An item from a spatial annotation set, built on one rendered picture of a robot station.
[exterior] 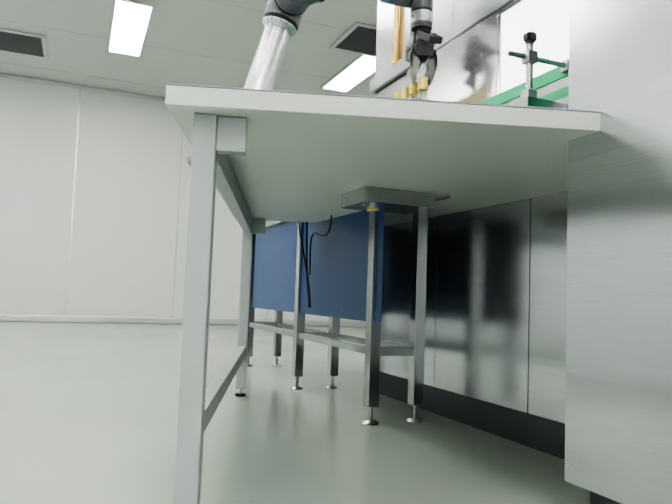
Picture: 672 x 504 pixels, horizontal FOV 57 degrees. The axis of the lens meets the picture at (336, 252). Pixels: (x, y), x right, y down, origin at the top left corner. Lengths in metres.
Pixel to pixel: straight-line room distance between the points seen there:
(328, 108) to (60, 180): 6.82
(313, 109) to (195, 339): 0.43
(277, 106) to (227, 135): 0.10
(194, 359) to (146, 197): 6.76
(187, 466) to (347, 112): 0.64
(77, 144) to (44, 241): 1.17
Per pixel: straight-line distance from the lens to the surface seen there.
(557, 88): 1.59
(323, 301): 2.49
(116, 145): 7.87
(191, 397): 1.08
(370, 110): 1.07
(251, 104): 1.06
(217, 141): 1.10
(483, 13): 2.23
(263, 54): 2.05
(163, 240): 7.76
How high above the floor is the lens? 0.41
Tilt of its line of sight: 4 degrees up
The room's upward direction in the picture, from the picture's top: 2 degrees clockwise
